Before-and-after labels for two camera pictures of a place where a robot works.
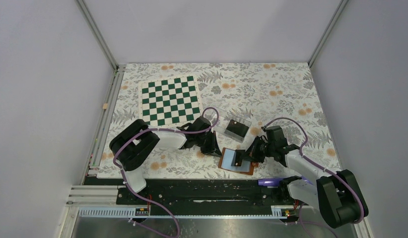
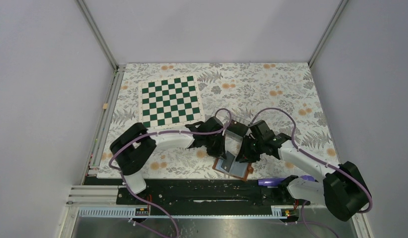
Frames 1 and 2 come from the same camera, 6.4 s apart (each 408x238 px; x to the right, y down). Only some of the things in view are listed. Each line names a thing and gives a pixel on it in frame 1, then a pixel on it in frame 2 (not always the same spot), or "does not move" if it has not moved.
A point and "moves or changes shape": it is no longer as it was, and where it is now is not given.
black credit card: (238, 156) moves or changes shape
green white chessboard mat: (170, 101) does not move
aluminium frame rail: (81, 195) does not move
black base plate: (250, 194) does not move
